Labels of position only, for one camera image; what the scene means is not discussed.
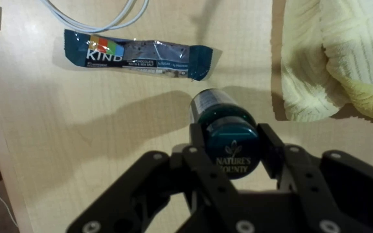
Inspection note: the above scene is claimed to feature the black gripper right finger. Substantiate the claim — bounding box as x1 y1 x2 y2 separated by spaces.
257 121 373 233

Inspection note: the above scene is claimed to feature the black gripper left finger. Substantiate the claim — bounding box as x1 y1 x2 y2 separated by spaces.
65 121 244 233

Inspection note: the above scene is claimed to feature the dark green supplement bottle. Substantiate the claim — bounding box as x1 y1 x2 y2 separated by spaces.
189 88 262 180

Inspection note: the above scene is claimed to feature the yellow towel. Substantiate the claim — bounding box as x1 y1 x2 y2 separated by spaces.
280 0 373 130

